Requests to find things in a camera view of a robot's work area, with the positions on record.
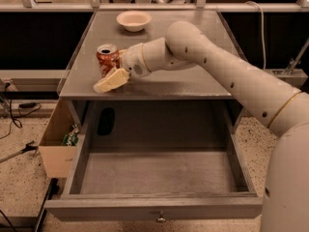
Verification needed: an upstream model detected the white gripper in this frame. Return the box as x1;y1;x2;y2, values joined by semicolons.
94;43;151;93

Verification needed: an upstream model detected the crushed red coke can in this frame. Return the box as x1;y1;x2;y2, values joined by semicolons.
97;43;120;77

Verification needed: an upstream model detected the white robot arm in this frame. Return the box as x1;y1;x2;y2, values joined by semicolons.
94;21;309;232

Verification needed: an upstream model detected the open grey top drawer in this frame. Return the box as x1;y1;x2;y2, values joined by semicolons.
46;108;262;221

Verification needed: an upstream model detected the metal drawer knob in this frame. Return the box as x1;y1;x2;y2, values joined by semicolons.
156;211;167;223

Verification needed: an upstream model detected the white paper bowl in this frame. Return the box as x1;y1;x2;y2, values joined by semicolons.
116;11;152;32

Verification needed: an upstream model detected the grey cabinet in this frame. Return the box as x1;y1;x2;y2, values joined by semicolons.
60;11;238;148

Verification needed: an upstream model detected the green snack bag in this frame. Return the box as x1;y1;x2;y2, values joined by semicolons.
62;124;79;146

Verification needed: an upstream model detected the black power adapter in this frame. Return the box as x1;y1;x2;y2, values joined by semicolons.
18;102;37;109

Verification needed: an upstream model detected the cardboard box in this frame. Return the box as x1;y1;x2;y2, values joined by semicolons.
39;100;77;178

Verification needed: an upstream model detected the black-tipped grabber stick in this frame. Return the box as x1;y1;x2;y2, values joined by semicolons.
0;141;38;163

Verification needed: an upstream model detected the black floor cable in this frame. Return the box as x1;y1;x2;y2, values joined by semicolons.
0;80;42;141

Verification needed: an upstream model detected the white cable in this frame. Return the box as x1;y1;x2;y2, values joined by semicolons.
245;1;267;71

